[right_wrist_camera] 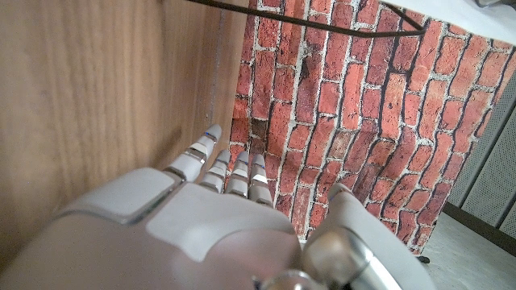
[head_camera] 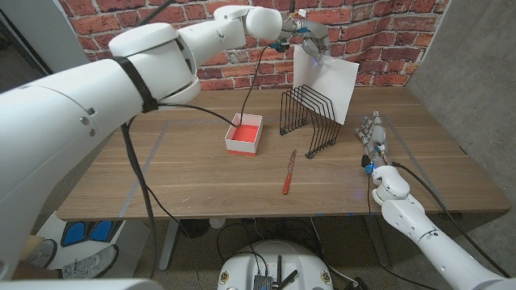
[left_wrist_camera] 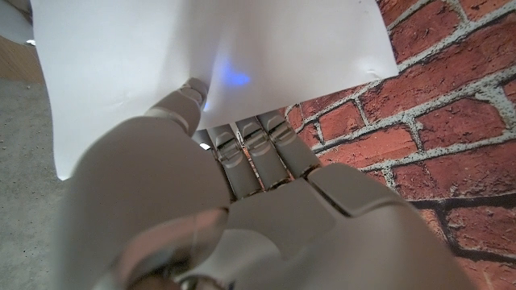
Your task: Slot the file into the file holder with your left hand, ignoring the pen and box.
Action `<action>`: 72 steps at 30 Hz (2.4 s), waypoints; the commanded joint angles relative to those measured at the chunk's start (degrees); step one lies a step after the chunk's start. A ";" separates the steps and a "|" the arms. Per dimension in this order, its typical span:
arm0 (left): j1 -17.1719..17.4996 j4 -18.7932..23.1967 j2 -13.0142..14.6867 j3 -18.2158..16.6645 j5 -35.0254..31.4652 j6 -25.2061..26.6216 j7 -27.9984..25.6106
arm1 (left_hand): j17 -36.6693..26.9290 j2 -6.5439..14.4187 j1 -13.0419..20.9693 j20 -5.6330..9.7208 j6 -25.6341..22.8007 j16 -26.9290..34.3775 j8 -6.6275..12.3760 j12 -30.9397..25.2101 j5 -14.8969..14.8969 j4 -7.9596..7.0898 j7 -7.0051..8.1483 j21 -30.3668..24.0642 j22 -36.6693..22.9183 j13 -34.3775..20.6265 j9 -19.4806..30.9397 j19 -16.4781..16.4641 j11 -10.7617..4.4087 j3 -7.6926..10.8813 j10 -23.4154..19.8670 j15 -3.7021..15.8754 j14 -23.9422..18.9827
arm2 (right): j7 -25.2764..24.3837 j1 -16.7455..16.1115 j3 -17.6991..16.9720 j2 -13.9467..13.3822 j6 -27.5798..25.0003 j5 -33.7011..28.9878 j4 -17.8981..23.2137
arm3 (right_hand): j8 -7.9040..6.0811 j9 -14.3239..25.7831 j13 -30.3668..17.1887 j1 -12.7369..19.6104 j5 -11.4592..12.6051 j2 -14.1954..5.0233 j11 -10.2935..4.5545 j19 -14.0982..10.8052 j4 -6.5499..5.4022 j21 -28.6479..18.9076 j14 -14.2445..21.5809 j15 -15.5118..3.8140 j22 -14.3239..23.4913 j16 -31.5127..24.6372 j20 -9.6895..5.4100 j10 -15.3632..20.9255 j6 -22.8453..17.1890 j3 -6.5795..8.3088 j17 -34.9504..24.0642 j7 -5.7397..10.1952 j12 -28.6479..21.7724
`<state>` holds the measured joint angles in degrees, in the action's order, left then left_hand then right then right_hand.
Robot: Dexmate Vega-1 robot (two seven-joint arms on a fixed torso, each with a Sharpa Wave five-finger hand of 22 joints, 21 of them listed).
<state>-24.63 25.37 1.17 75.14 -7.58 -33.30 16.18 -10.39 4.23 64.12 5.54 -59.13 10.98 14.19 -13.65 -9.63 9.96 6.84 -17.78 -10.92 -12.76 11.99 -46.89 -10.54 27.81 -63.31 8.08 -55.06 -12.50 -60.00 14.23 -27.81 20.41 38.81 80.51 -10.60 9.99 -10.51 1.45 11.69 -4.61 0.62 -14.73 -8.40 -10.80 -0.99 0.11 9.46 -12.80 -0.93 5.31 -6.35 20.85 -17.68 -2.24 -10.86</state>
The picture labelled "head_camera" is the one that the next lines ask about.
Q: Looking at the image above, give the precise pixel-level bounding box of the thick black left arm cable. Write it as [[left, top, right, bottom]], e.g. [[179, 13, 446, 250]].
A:
[[119, 0, 178, 280]]

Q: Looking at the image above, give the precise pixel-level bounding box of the red brick printed backdrop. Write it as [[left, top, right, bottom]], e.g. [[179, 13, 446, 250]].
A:
[[58, 0, 451, 117]]

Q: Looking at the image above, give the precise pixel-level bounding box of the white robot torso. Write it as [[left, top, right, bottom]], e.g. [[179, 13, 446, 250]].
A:
[[216, 239, 335, 290]]

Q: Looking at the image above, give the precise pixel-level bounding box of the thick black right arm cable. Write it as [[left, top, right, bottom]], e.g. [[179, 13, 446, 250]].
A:
[[391, 160, 511, 279]]

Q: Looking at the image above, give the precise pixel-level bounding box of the white mat with blue footprints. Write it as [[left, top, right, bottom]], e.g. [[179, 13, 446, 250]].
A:
[[35, 211, 151, 279]]

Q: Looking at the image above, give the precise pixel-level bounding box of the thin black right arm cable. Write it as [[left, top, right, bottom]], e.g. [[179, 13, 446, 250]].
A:
[[364, 172, 440, 290]]

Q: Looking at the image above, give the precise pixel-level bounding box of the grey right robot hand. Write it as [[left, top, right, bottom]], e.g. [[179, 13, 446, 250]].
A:
[[354, 110, 393, 170]]

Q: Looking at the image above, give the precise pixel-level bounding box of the grey sneaker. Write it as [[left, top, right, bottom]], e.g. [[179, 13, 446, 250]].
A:
[[60, 244, 119, 280], [26, 238, 58, 267]]

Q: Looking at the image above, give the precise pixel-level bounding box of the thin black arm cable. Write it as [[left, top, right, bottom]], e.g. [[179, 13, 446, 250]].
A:
[[364, 172, 440, 290], [155, 39, 291, 129]]

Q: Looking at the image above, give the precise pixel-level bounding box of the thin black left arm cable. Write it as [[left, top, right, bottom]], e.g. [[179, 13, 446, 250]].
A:
[[155, 39, 291, 129]]

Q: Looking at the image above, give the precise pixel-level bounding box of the white table leg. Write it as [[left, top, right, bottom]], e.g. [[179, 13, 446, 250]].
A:
[[364, 215, 391, 268], [158, 218, 181, 271]]

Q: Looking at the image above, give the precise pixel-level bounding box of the black wire file holder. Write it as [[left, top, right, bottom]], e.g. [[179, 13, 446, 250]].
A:
[[279, 84, 343, 160]]

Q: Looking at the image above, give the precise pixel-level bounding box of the black box with antennas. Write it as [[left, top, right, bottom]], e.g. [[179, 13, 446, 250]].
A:
[[252, 255, 299, 290]]

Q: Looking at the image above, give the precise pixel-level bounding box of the person's leg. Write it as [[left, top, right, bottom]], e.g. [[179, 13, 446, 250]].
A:
[[11, 267, 62, 280]]

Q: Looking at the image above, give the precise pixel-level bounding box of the white paper file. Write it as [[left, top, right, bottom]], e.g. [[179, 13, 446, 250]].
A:
[[292, 43, 360, 126]]

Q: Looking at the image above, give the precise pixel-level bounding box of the red-handled knife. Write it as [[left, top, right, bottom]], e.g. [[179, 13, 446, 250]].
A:
[[281, 149, 298, 196]]

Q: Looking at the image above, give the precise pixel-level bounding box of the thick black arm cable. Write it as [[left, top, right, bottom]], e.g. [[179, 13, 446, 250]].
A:
[[119, 0, 178, 280], [391, 160, 511, 279]]

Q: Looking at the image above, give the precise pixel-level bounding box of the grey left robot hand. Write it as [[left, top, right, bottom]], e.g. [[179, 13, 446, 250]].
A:
[[280, 14, 331, 66]]

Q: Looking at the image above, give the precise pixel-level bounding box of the red and white box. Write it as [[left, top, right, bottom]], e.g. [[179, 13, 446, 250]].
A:
[[224, 113, 264, 157]]

